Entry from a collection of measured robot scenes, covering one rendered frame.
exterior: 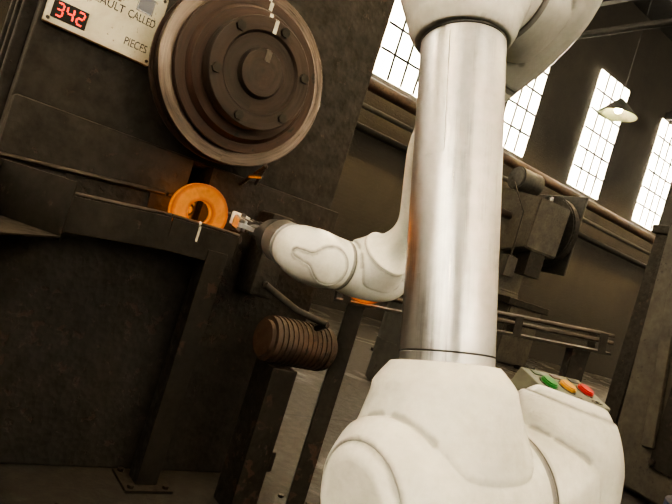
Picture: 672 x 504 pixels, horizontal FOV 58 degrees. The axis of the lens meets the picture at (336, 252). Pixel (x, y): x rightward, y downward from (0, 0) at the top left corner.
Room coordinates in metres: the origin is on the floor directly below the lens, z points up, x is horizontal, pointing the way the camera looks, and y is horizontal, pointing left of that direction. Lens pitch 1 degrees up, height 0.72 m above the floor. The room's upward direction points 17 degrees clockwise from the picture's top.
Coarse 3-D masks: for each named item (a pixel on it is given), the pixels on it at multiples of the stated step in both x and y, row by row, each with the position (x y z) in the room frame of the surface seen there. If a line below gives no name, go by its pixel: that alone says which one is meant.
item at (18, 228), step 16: (0, 160) 1.24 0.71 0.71; (0, 176) 1.25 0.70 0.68; (16, 176) 1.23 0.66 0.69; (32, 176) 1.22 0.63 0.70; (48, 176) 1.21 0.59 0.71; (0, 192) 1.24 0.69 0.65; (16, 192) 1.23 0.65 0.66; (32, 192) 1.22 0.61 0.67; (48, 192) 1.20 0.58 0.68; (64, 192) 1.19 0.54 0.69; (0, 208) 1.24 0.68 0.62; (16, 208) 1.22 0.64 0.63; (32, 208) 1.21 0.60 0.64; (48, 208) 1.20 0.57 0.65; (64, 208) 1.19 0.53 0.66; (0, 224) 1.13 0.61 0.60; (16, 224) 1.18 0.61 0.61; (32, 224) 1.21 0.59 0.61; (48, 224) 1.19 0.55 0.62; (64, 224) 1.18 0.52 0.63
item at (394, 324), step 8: (400, 296) 4.17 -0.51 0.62; (392, 304) 4.23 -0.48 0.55; (400, 304) 4.15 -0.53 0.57; (384, 320) 4.27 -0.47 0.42; (392, 320) 4.18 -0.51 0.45; (400, 320) 4.12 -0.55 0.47; (384, 328) 4.23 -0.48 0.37; (392, 328) 4.16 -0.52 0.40; (400, 328) 4.11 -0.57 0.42; (384, 336) 4.20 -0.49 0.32; (392, 336) 4.14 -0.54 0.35; (376, 344) 4.29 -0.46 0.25; (384, 344) 4.18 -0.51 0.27; (392, 344) 4.12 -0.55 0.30; (376, 352) 4.24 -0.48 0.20; (384, 352) 4.16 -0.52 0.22; (392, 352) 4.11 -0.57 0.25; (376, 360) 4.21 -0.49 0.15; (384, 360) 4.14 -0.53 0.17; (368, 368) 4.30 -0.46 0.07; (376, 368) 4.19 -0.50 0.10; (368, 376) 4.25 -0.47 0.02
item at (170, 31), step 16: (192, 0) 1.47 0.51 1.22; (208, 0) 1.49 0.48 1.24; (176, 16) 1.46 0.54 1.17; (176, 32) 1.47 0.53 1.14; (304, 32) 1.65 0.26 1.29; (160, 48) 1.45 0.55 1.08; (160, 64) 1.46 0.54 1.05; (320, 64) 1.70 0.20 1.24; (160, 80) 1.46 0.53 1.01; (320, 80) 1.71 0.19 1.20; (160, 96) 1.51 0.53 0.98; (176, 96) 1.49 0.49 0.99; (320, 96) 1.72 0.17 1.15; (176, 112) 1.50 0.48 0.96; (176, 128) 1.55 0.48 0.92; (192, 128) 1.53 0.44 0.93; (304, 128) 1.71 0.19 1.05; (192, 144) 1.54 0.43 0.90; (208, 144) 1.56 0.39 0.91; (288, 144) 1.69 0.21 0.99; (224, 160) 1.59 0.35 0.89; (240, 160) 1.62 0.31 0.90; (256, 160) 1.64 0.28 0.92; (272, 160) 1.67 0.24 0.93
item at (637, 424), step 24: (648, 312) 3.39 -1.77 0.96; (648, 336) 3.35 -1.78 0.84; (648, 360) 3.31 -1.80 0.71; (648, 384) 3.27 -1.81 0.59; (624, 408) 3.36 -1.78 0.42; (648, 408) 3.20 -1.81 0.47; (624, 432) 3.32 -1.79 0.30; (648, 432) 3.16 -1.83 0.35; (624, 456) 3.28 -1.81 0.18; (648, 456) 3.16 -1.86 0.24; (624, 480) 3.24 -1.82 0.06; (648, 480) 3.12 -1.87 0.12
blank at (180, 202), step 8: (192, 184) 1.58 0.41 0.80; (200, 184) 1.59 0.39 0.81; (176, 192) 1.58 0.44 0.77; (184, 192) 1.57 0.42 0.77; (192, 192) 1.58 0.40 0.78; (200, 192) 1.59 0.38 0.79; (208, 192) 1.60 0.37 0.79; (216, 192) 1.61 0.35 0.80; (176, 200) 1.56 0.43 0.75; (184, 200) 1.57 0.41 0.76; (192, 200) 1.58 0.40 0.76; (200, 200) 1.59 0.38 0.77; (208, 200) 1.60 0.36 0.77; (216, 200) 1.62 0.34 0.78; (224, 200) 1.63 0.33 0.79; (168, 208) 1.58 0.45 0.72; (176, 208) 1.56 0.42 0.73; (184, 208) 1.57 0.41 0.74; (208, 208) 1.63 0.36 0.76; (216, 208) 1.62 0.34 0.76; (224, 208) 1.63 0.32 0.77; (184, 216) 1.58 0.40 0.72; (208, 216) 1.63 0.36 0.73; (216, 216) 1.62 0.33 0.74; (224, 216) 1.63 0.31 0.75; (216, 224) 1.63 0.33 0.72; (224, 224) 1.64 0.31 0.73
